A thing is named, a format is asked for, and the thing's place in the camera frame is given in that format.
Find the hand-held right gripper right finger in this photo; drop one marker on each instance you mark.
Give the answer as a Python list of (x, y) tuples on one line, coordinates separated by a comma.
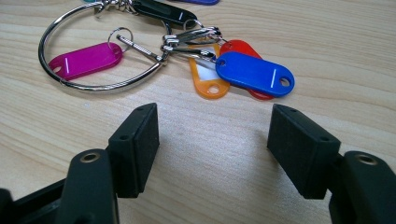
[(299, 149)]

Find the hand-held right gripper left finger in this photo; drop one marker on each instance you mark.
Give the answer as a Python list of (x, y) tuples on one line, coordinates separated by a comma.
[(134, 155)]

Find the blue plastic key tag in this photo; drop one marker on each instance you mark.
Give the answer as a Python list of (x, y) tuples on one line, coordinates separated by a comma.
[(249, 73)]

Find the orange plastic key tag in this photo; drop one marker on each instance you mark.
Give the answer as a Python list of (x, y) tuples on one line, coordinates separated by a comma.
[(199, 84)]

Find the magenta plastic key tag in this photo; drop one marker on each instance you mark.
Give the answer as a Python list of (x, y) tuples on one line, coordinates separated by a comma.
[(90, 59)]

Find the silver metal snap hook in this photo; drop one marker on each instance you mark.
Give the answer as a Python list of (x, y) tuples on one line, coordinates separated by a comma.
[(116, 4), (186, 50), (193, 34)]

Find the red plastic key tag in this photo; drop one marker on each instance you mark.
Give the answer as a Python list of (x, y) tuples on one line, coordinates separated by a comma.
[(239, 46)]

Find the black plastic key tag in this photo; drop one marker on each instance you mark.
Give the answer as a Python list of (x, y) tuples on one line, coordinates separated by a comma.
[(162, 12)]

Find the teal plastic key tag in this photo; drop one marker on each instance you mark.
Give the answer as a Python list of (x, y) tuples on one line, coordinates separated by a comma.
[(88, 1)]

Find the purple plastic key tag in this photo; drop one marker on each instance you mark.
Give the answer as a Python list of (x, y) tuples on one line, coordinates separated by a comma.
[(199, 1)]

